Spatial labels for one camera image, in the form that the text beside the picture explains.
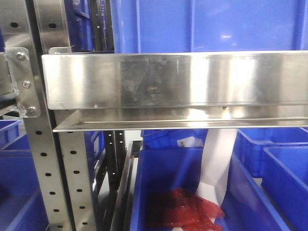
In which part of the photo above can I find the blue bin left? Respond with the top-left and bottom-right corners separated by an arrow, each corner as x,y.
0,120 -> 49,231

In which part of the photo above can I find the blue bin right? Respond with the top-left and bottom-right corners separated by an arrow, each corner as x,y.
233,128 -> 308,231

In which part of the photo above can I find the red mesh bag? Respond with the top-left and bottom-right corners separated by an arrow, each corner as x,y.
145,187 -> 225,231

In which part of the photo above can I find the blue bin rear centre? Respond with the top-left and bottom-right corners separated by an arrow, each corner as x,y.
141,128 -> 208,150

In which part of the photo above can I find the steel mounting bracket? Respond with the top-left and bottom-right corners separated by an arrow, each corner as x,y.
5,47 -> 41,118

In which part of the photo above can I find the perforated steel shelf upright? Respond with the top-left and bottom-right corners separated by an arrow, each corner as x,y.
0,0 -> 97,231

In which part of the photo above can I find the blue bin with red mesh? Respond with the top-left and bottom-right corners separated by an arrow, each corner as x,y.
130,148 -> 289,231

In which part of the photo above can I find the large blue upper bin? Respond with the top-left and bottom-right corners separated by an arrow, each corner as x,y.
111,0 -> 308,53

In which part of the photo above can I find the steel shelf rail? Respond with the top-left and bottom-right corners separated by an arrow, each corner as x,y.
42,51 -> 308,132

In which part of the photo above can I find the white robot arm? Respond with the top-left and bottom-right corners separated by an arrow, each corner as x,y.
196,128 -> 238,205

